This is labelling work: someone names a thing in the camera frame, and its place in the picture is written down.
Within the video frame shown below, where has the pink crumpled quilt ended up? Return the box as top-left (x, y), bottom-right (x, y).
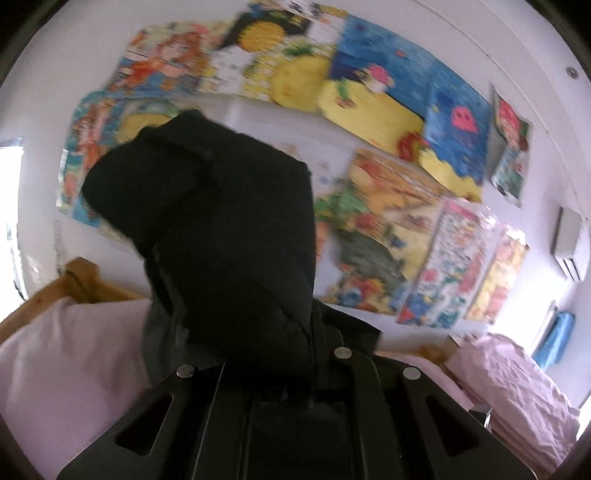
top-left (443, 333), bottom-right (581, 477)

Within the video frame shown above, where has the pink bed sheet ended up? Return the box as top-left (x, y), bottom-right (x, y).
top-left (0, 296), bottom-right (490, 480)

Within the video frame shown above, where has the group of colourful wall drawings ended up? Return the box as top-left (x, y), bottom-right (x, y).
top-left (55, 0), bottom-right (533, 329)

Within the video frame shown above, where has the white air conditioner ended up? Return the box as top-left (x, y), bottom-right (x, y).
top-left (553, 207), bottom-right (585, 282)

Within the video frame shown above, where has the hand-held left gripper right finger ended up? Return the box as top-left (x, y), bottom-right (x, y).
top-left (295, 302), bottom-right (537, 480)

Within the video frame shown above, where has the blue hanging towel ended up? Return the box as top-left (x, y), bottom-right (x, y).
top-left (531, 311), bottom-right (576, 371)

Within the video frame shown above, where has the wooden bed frame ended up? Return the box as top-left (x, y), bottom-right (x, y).
top-left (0, 257), bottom-right (149, 334)

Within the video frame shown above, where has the black padded jacket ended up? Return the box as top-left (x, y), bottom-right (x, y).
top-left (81, 110), bottom-right (382, 408)

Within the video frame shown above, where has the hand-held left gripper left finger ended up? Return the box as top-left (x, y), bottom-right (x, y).
top-left (55, 363), bottom-right (296, 480)

